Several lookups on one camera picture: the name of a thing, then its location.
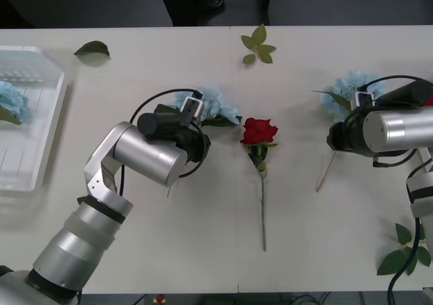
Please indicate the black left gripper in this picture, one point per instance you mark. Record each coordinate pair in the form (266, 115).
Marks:
(198, 146)

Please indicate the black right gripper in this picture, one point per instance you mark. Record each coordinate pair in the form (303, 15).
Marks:
(338, 136)

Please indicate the pale blue flower with stem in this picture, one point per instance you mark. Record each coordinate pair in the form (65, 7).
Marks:
(13, 98)
(223, 107)
(341, 88)

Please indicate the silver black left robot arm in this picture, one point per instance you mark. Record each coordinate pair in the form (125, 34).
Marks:
(149, 153)

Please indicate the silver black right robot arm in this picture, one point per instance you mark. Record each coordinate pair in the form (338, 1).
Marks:
(395, 132)

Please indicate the loose light green leaf twig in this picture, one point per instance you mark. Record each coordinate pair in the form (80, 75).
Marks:
(258, 38)

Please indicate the loose dark green leaf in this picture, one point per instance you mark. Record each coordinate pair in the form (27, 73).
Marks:
(93, 48)

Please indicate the small red white object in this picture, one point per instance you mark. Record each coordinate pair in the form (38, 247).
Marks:
(159, 299)

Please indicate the shallow white box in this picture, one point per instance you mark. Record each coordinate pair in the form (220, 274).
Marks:
(40, 115)

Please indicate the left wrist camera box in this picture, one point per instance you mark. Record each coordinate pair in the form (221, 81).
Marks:
(192, 107)

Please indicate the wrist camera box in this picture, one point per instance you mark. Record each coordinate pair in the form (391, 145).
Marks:
(192, 107)
(363, 98)

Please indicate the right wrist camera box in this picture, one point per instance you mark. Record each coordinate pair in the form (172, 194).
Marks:
(363, 98)

